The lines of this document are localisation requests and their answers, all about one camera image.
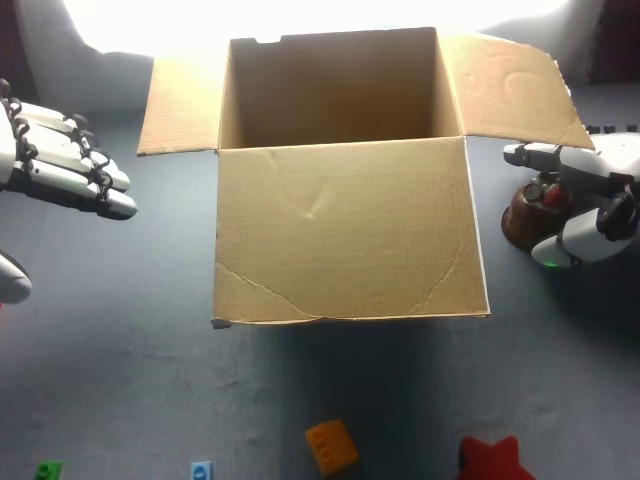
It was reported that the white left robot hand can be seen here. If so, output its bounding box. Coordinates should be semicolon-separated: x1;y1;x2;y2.
0;78;139;305

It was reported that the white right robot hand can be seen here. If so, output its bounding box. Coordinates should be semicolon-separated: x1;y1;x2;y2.
502;121;640;271

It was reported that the brown chocolate cupcake toy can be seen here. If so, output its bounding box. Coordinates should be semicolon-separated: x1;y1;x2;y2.
501;169;576;251

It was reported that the cardboard box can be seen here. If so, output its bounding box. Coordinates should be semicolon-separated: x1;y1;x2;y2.
136;25;597;331

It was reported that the grey table cloth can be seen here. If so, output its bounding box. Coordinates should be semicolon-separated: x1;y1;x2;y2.
0;82;640;480

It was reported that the red foam star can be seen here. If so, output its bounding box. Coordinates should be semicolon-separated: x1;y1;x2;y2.
457;434;539;480

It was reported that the green toy block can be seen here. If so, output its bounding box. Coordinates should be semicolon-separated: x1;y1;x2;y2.
33;459;64;480

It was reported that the yellow toy block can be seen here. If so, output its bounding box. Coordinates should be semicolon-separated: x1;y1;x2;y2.
304;419;360;476

